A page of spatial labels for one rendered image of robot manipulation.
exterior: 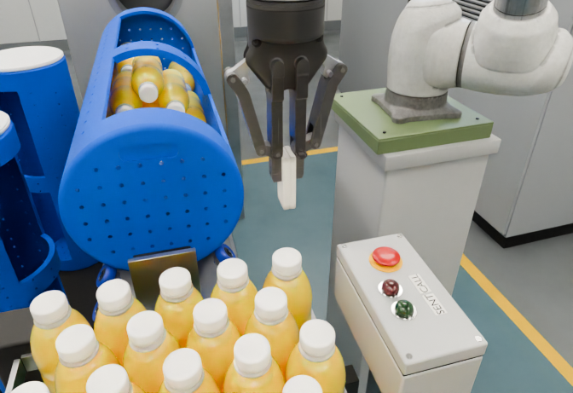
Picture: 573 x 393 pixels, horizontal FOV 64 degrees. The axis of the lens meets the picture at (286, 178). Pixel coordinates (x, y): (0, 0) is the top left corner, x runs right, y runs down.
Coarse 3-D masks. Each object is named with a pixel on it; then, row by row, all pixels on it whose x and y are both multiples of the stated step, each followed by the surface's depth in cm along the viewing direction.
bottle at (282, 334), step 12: (252, 312) 57; (288, 312) 56; (252, 324) 55; (264, 324) 53; (276, 324) 53; (288, 324) 55; (264, 336) 54; (276, 336) 54; (288, 336) 54; (276, 348) 54; (288, 348) 55; (276, 360) 54
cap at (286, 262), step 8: (288, 248) 62; (280, 256) 60; (288, 256) 60; (296, 256) 60; (280, 264) 59; (288, 264) 59; (296, 264) 59; (280, 272) 59; (288, 272) 59; (296, 272) 60
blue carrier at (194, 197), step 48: (144, 48) 99; (192, 48) 141; (96, 96) 81; (96, 144) 65; (144, 144) 66; (192, 144) 68; (96, 192) 68; (144, 192) 70; (192, 192) 73; (240, 192) 75; (96, 240) 72; (144, 240) 75; (192, 240) 78
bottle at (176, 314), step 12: (192, 288) 58; (168, 300) 56; (180, 300) 56; (192, 300) 58; (168, 312) 57; (180, 312) 57; (192, 312) 57; (168, 324) 57; (180, 324) 57; (192, 324) 58; (180, 336) 57
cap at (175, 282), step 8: (168, 272) 58; (176, 272) 58; (184, 272) 58; (160, 280) 56; (168, 280) 56; (176, 280) 56; (184, 280) 56; (160, 288) 56; (168, 288) 55; (176, 288) 55; (184, 288) 56; (168, 296) 56; (176, 296) 56
